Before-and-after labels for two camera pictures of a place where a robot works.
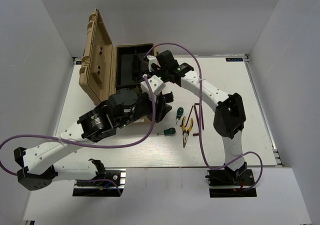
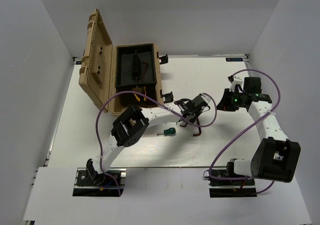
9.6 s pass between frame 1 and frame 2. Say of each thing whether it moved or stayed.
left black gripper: moved
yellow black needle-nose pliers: moved
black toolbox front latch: stayed
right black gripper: moved
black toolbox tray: stayed
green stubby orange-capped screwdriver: stayed
